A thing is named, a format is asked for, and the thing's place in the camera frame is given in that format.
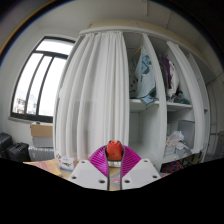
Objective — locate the black suitcase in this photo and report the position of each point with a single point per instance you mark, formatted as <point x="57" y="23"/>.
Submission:
<point x="18" y="152"/>
<point x="5" y="141"/>

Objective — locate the white shelf unit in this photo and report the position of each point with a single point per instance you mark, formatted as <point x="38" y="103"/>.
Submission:
<point x="146" y="126"/>

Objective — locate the white radiator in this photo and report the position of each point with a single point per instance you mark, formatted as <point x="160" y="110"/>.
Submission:
<point x="41" y="154"/>

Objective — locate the black-framed window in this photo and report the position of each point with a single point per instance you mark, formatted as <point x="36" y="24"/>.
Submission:
<point x="40" y="86"/>

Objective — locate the orange charger block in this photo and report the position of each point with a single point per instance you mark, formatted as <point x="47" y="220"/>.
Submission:
<point x="114" y="150"/>

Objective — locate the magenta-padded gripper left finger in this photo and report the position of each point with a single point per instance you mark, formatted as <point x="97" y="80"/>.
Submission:
<point x="88" y="175"/>

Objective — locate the small white printed box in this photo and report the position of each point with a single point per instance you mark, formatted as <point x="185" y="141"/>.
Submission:
<point x="66" y="163"/>

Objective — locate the grey box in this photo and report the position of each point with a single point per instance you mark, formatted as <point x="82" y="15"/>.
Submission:
<point x="42" y="141"/>

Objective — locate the white curtain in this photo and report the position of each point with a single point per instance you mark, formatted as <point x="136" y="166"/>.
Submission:
<point x="93" y="93"/>

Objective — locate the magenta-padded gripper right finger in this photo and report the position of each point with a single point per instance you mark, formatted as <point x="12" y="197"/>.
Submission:
<point x="140" y="173"/>

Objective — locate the cardboard box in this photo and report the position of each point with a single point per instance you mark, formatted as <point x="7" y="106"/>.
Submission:
<point x="41" y="130"/>

